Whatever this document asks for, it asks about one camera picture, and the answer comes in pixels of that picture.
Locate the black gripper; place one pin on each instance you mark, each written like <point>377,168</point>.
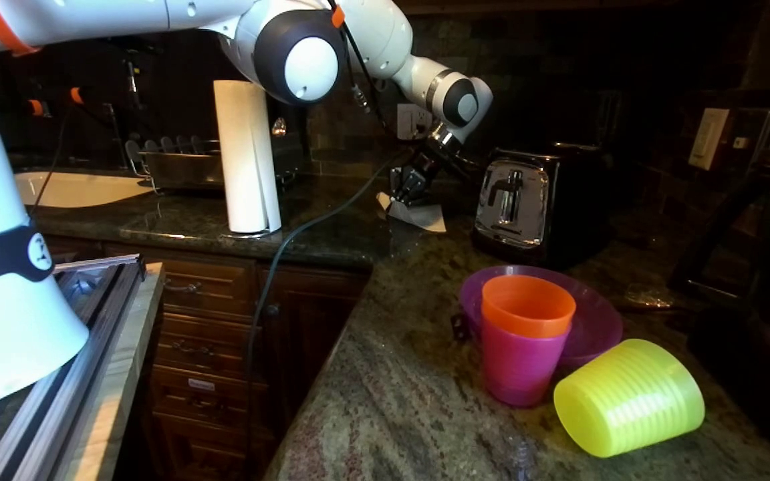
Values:
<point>430,168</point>

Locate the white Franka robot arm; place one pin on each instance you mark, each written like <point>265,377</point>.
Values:
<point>305,63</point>

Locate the black chrome toaster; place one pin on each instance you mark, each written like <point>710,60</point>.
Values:
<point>535,200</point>

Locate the orange plastic cup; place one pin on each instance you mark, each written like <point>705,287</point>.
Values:
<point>528,307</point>

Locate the white paper towel roll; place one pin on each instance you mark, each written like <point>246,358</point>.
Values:
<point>245,156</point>

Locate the magenta plastic cup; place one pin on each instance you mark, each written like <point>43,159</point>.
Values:
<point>520,369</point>

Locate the purple plastic bowl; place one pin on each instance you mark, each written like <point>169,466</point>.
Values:
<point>594,322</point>

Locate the dark dish rack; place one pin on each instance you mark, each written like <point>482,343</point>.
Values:
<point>180,168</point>

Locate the wooden lower cabinet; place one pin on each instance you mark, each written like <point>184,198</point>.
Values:
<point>206,357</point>

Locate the yellow-green ribbed plastic cup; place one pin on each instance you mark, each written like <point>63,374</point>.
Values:
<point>630,402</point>

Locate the white sink basin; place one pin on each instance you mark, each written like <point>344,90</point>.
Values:
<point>81,187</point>

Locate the white wall outlet plate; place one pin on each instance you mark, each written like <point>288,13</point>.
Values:
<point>412,120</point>

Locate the black camera stand orange knobs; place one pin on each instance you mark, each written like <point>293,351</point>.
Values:
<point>135,90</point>

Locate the beige wall switch plate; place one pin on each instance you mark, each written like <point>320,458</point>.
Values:
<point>710,136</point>

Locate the metal frame robot stand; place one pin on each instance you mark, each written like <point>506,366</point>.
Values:
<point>91,382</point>

